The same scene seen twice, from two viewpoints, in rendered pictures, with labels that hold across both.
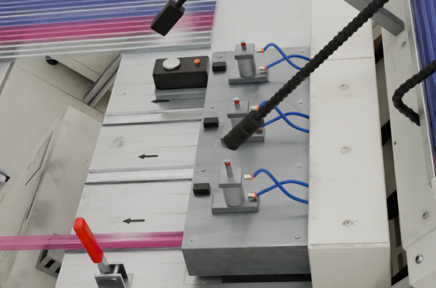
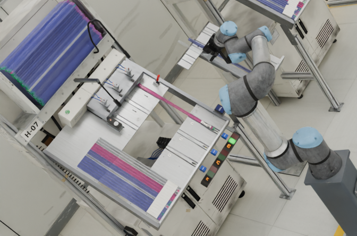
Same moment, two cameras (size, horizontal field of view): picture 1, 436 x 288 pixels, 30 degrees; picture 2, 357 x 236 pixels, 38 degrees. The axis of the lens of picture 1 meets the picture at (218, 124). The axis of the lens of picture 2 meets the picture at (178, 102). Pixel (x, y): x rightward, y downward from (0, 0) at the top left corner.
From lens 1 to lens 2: 271 cm
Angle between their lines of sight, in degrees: 76
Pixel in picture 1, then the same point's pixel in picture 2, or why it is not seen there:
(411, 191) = (105, 47)
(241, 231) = (132, 68)
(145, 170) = (137, 107)
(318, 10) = (77, 109)
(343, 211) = (115, 57)
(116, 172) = (143, 110)
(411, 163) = (101, 51)
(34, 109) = not seen: outside the picture
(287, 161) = (113, 77)
